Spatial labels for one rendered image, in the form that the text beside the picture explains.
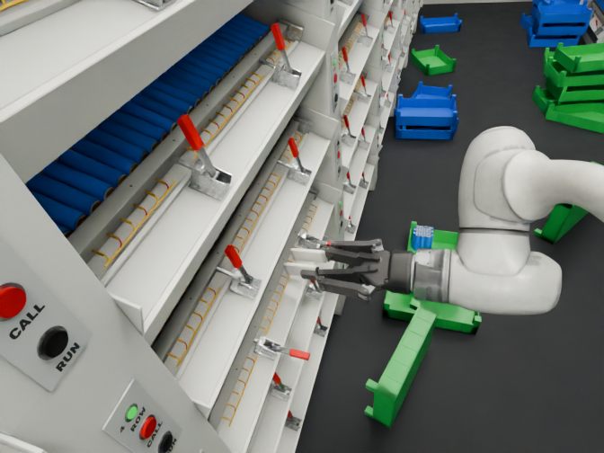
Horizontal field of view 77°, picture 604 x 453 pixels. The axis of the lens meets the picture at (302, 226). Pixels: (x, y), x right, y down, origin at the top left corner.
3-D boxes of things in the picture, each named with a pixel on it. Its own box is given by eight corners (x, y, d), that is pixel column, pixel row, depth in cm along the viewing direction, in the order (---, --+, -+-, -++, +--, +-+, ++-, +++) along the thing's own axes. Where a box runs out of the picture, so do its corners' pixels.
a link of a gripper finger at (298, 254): (323, 253, 72) (324, 250, 73) (289, 250, 75) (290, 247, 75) (326, 263, 74) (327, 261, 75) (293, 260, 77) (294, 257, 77)
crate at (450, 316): (475, 286, 138) (480, 271, 132) (475, 334, 124) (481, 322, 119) (390, 271, 146) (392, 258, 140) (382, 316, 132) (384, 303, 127)
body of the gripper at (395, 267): (415, 240, 66) (363, 236, 70) (410, 278, 61) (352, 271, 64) (417, 269, 71) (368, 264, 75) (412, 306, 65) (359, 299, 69)
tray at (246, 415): (329, 215, 101) (341, 190, 94) (237, 467, 61) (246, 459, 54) (259, 184, 101) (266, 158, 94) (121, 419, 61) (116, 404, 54)
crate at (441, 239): (409, 238, 157) (411, 220, 154) (461, 245, 151) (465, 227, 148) (403, 276, 131) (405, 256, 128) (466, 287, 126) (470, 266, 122)
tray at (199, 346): (324, 155, 88) (346, 103, 78) (203, 427, 48) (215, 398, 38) (244, 119, 88) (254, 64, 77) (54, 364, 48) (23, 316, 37)
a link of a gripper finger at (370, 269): (379, 278, 69) (379, 284, 68) (319, 279, 72) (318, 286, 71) (377, 263, 67) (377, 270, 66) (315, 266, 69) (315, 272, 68)
